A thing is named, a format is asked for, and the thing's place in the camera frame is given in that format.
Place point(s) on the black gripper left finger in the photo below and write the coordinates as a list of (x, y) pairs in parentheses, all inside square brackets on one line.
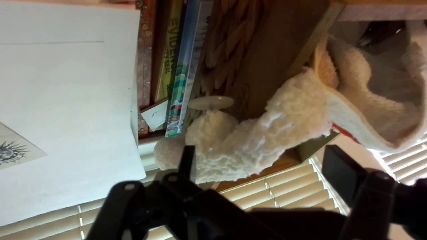
[(185, 164)]

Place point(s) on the brown wicker basket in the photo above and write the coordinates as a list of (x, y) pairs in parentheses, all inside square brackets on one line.
[(271, 44)]

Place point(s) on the white flat box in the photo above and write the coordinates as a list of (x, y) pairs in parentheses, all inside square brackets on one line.
[(67, 88)]

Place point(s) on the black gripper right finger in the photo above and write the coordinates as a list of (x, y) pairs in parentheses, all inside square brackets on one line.
[(344, 168)]

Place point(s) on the brown flat game box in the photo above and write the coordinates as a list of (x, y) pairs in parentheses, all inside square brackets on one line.
[(144, 54)]

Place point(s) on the olive Evidence game box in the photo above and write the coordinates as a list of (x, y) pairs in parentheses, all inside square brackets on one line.
[(168, 48)]

